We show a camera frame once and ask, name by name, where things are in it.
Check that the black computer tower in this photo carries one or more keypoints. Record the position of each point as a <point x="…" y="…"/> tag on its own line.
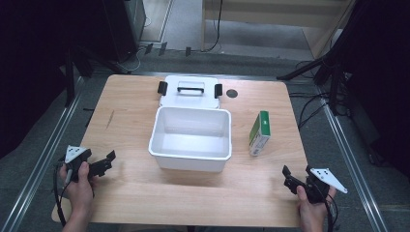
<point x="124" y="29"/>

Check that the silver floor rail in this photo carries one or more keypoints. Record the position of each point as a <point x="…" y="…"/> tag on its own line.
<point x="353" y="167"/>
<point x="38" y="164"/>

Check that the green and white carton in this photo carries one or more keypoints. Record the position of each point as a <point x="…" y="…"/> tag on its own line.
<point x="259" y="137"/>

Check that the person's left hand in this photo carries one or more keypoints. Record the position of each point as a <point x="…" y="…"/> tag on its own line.
<point x="79" y="193"/>

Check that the black metal stand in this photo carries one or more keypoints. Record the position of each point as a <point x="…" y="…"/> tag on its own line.
<point x="69" y="77"/>

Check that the white plastic storage box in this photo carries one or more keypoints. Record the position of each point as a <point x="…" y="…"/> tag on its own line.
<point x="190" y="141"/>

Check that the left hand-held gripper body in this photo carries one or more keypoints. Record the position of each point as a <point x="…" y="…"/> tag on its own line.
<point x="76" y="154"/>

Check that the black tripod stand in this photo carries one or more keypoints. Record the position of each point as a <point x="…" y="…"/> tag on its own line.
<point x="322" y="66"/>

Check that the white box lid black latches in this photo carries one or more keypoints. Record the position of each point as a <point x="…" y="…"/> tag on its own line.
<point x="190" y="98"/>

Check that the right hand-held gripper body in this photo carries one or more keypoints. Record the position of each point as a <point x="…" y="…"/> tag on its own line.
<point x="319" y="185"/>

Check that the dark round table grommet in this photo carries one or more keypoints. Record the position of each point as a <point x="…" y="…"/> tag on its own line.
<point x="232" y="93"/>

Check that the person's right hand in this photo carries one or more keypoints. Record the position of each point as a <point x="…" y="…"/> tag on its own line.
<point x="312" y="212"/>

